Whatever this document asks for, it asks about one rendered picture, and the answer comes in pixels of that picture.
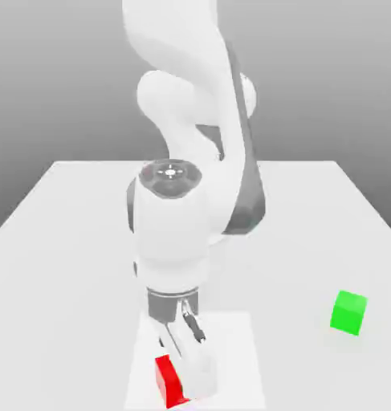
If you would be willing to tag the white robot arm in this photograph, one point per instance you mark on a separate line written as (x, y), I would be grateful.
(179, 218)

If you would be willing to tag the small green cube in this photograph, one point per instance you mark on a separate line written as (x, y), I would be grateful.
(347, 313)

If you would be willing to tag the small red cube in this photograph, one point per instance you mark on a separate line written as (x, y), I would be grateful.
(167, 382)

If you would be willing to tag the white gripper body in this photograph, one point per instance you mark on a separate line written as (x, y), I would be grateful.
(196, 369)

